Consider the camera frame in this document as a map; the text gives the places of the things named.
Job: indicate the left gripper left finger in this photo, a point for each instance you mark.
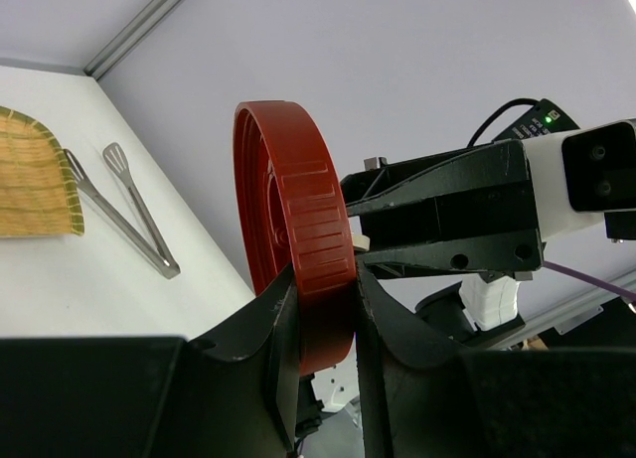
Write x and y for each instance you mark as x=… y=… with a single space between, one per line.
x=231 y=392

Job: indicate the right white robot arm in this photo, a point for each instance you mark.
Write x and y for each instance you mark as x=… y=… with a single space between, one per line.
x=484 y=303

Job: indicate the right aluminium frame post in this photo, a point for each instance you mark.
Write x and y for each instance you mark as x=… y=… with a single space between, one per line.
x=130 y=37

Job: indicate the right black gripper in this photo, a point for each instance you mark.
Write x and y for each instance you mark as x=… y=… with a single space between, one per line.
x=465 y=211

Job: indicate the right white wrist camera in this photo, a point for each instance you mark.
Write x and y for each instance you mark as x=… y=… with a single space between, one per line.
x=583 y=178

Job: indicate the bamboo woven tray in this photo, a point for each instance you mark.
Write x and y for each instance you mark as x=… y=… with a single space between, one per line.
x=39 y=196

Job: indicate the red round lid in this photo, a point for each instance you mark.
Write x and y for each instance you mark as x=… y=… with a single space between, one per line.
x=292 y=212

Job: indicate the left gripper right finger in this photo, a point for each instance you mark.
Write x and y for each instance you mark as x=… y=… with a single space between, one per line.
x=425 y=395

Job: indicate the steel food tongs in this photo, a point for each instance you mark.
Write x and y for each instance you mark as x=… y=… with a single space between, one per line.
x=158 y=252

